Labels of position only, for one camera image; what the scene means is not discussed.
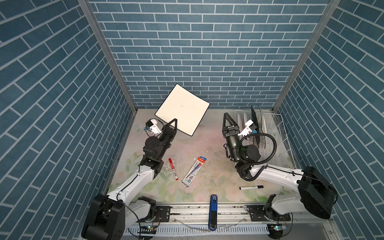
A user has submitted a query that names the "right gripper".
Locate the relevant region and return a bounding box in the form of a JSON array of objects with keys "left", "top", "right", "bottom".
[{"left": 223, "top": 114, "right": 245, "bottom": 163}]

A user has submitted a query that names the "white square plate black rim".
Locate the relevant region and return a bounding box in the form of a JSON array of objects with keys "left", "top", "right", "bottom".
[{"left": 155, "top": 84, "right": 210, "bottom": 136}]

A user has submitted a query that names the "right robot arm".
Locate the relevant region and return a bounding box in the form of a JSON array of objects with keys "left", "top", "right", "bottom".
[{"left": 222, "top": 113, "right": 338, "bottom": 221}]

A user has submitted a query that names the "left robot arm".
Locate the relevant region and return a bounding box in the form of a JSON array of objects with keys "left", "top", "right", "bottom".
[{"left": 81, "top": 119, "right": 178, "bottom": 240}]

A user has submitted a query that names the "red marker pen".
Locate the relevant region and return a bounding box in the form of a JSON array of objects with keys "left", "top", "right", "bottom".
[{"left": 169, "top": 158, "right": 179, "bottom": 181}]

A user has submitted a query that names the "pen package red blue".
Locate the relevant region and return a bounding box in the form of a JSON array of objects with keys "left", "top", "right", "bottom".
[{"left": 182, "top": 157, "right": 207, "bottom": 187}]

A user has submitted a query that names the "black white marker pen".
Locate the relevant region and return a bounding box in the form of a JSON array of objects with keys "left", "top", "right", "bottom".
[{"left": 239, "top": 185, "right": 264, "bottom": 191}]

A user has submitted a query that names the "blue black handheld device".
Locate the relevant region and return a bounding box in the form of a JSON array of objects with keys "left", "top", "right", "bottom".
[{"left": 209, "top": 195, "right": 218, "bottom": 231}]

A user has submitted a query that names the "left circuit board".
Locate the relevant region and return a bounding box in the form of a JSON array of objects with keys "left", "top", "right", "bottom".
[{"left": 138, "top": 226, "right": 157, "bottom": 235}]

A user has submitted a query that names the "circuit board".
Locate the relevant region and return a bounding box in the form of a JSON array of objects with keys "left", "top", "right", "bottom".
[
  {"left": 138, "top": 226, "right": 157, "bottom": 235},
  {"left": 269, "top": 224, "right": 287, "bottom": 231}
]

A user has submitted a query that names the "right circuit board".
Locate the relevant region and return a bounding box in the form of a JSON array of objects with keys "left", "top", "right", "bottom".
[{"left": 269, "top": 224, "right": 287, "bottom": 231}]

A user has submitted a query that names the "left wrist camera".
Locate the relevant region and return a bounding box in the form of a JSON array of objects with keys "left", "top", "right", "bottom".
[{"left": 145, "top": 119, "right": 162, "bottom": 136}]

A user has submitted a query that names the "white wire dish rack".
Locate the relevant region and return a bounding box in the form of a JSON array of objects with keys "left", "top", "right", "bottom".
[{"left": 238, "top": 107, "right": 300, "bottom": 169}]

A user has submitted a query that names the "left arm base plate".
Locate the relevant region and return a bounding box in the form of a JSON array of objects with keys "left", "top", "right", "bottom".
[{"left": 139, "top": 206, "right": 171, "bottom": 223}]

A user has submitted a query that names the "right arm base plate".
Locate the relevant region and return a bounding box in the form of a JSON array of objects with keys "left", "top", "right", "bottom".
[{"left": 246, "top": 205, "right": 291, "bottom": 222}]

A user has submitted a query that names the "white cable duct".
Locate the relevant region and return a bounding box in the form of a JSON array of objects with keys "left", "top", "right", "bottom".
[{"left": 141, "top": 224, "right": 270, "bottom": 237}]

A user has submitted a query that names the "aluminium rail frame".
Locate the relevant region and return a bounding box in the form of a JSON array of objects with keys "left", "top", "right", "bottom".
[{"left": 78, "top": 201, "right": 343, "bottom": 240}]

